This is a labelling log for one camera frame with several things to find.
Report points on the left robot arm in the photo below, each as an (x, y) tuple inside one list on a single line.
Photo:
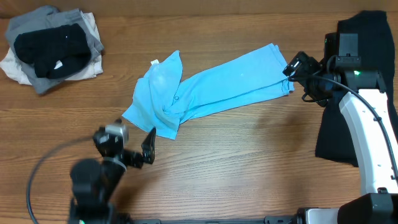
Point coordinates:
[(93, 182)]

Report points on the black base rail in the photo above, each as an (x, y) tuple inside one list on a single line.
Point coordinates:
[(266, 220)]

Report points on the black garment at right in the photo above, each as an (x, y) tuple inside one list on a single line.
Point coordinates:
[(377, 50)]

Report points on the white folded garment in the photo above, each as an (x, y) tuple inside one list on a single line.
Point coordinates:
[(13, 69)]

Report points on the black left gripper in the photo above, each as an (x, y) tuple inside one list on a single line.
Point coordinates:
[(148, 149)]

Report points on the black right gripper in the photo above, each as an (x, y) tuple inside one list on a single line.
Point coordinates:
[(311, 73)]

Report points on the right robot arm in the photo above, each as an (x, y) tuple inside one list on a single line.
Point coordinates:
[(364, 108)]

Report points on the light blue t-shirt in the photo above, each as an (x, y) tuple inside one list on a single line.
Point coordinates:
[(162, 99)]

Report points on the grey folded garment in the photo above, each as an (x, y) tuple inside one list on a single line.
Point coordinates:
[(47, 17)]

